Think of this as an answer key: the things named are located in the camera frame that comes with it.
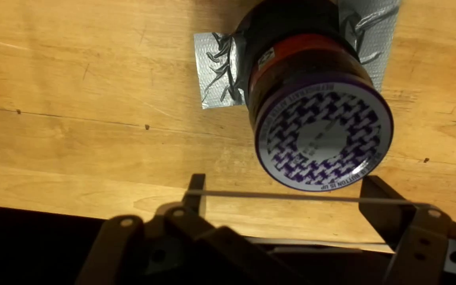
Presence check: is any grey duct tape patch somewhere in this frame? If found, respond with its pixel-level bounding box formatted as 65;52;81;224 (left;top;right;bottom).
194;0;402;110

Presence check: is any brown jar with purple lid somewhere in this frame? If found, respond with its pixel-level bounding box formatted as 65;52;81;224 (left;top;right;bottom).
234;0;394;192

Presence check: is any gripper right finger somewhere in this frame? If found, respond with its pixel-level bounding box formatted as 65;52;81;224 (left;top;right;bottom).
359;176;456;285

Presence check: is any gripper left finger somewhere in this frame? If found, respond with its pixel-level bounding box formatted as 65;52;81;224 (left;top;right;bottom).
75;173;292;285

